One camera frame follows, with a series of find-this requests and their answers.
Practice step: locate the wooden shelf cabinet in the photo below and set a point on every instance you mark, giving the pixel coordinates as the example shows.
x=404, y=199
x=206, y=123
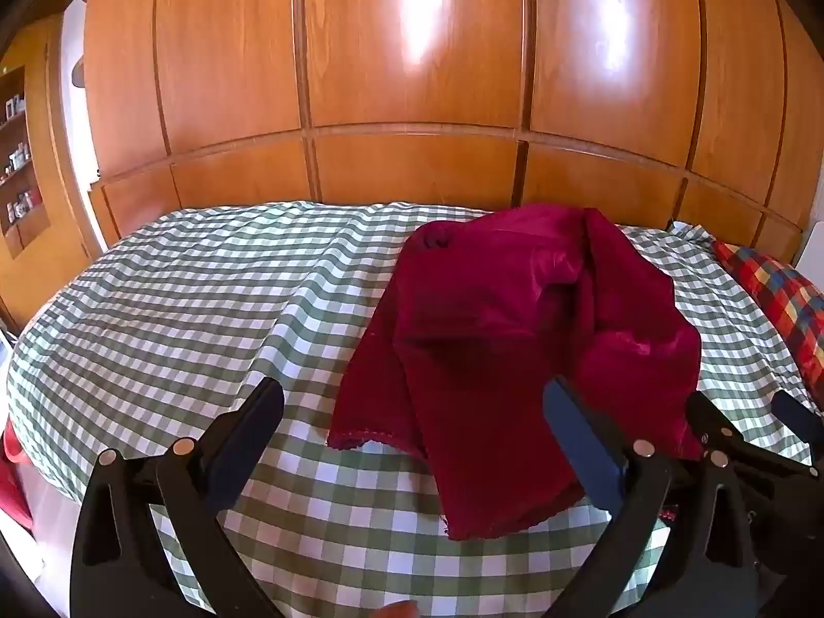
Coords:
x=29, y=161

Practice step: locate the dark red garment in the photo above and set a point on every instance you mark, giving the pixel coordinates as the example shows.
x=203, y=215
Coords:
x=508, y=328

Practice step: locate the green checked bedsheet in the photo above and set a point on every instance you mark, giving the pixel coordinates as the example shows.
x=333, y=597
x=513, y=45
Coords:
x=193, y=309

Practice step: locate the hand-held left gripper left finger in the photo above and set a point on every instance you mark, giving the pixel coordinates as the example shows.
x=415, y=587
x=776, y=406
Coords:
x=239, y=450

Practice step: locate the multicolour plaid pillow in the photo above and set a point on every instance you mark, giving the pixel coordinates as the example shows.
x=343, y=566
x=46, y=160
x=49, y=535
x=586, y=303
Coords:
x=782, y=299

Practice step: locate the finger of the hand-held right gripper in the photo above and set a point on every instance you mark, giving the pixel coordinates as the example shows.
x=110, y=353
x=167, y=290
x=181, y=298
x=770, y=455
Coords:
x=707, y=418
x=793, y=411

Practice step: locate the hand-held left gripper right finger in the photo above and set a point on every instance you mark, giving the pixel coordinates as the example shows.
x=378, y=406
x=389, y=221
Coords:
x=582, y=444

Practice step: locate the wooden wardrobe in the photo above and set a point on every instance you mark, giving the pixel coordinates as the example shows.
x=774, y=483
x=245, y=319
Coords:
x=418, y=77

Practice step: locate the red fabric item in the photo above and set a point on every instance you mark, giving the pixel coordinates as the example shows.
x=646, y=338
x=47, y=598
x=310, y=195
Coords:
x=11, y=476

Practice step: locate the white board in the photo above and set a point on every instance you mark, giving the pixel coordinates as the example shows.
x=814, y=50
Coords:
x=812, y=246

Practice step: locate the person's left hand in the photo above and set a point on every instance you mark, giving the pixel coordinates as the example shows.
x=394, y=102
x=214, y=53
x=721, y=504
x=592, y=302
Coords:
x=398, y=610

